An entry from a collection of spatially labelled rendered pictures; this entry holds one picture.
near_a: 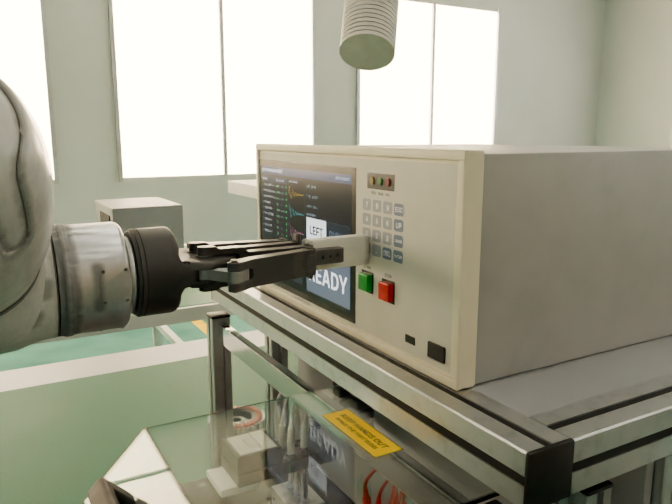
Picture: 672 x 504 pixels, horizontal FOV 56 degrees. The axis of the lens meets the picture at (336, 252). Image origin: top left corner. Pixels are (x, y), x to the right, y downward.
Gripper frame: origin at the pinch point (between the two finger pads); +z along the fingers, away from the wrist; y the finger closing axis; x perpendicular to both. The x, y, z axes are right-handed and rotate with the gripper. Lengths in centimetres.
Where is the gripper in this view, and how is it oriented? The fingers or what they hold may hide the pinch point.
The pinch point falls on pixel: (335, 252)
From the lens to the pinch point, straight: 63.1
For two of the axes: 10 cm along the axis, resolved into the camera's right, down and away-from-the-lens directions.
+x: 0.0, -9.8, -1.8
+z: 8.7, -0.9, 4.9
